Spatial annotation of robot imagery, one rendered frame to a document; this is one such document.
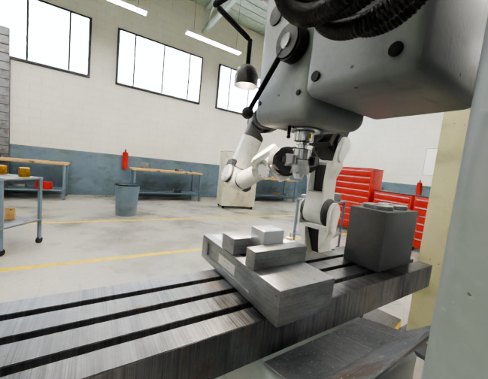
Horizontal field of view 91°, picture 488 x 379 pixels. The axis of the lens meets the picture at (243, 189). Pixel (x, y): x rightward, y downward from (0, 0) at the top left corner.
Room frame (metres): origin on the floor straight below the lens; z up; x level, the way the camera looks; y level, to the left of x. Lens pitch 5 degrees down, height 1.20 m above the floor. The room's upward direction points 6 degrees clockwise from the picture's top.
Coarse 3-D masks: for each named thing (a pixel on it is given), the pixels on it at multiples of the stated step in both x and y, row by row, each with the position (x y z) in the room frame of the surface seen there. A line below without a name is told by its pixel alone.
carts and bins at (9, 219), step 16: (0, 176) 2.65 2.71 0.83; (16, 176) 2.78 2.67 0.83; (32, 176) 2.94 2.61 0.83; (0, 192) 2.44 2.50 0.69; (128, 192) 4.64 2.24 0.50; (0, 208) 2.44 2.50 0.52; (128, 208) 4.67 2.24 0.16; (0, 224) 2.44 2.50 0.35; (16, 224) 2.62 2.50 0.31; (0, 240) 2.44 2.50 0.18
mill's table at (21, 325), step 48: (96, 288) 0.47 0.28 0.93; (144, 288) 0.49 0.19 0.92; (192, 288) 0.51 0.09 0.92; (336, 288) 0.58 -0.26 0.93; (384, 288) 0.66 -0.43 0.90; (0, 336) 0.32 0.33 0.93; (48, 336) 0.33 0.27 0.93; (96, 336) 0.34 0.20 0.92; (144, 336) 0.36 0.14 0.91; (192, 336) 0.36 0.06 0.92; (240, 336) 0.39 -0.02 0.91; (288, 336) 0.46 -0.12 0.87
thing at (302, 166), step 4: (292, 152) 0.60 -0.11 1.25; (296, 152) 0.59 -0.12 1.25; (296, 156) 0.59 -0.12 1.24; (300, 156) 0.58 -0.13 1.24; (304, 156) 0.58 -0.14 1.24; (308, 156) 0.59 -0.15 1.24; (296, 160) 0.59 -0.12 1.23; (300, 160) 0.58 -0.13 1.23; (304, 160) 0.58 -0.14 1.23; (308, 160) 0.59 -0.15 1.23; (296, 164) 0.59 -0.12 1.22; (300, 164) 0.58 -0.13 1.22; (304, 164) 0.58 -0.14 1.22; (308, 164) 0.59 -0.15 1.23; (292, 168) 0.59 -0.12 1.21; (296, 168) 0.59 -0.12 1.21; (300, 168) 0.58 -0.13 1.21; (304, 168) 0.58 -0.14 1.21; (308, 168) 0.59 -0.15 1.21; (292, 172) 0.59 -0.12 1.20; (296, 172) 0.58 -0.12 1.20; (300, 172) 0.58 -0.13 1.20; (304, 172) 0.58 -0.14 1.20; (308, 172) 0.59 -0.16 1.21
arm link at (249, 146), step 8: (248, 136) 1.04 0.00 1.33; (240, 144) 1.05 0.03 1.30; (248, 144) 1.03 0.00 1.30; (256, 144) 1.04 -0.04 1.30; (240, 152) 1.03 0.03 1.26; (248, 152) 1.03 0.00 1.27; (256, 152) 1.06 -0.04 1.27; (232, 160) 1.03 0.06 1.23; (240, 160) 1.03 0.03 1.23; (248, 160) 1.04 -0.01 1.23; (224, 168) 1.03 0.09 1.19; (232, 168) 0.99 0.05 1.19; (240, 168) 1.05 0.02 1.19; (224, 176) 1.00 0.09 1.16
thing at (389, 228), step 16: (352, 208) 0.80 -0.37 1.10; (368, 208) 0.76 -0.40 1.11; (384, 208) 0.74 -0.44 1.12; (400, 208) 0.80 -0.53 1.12; (352, 224) 0.79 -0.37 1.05; (368, 224) 0.75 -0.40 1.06; (384, 224) 0.71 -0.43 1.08; (400, 224) 0.76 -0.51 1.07; (352, 240) 0.78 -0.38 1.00; (368, 240) 0.74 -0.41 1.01; (384, 240) 0.71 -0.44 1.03; (400, 240) 0.77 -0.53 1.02; (352, 256) 0.78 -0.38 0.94; (368, 256) 0.73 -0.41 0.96; (384, 256) 0.72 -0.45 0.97; (400, 256) 0.78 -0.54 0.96
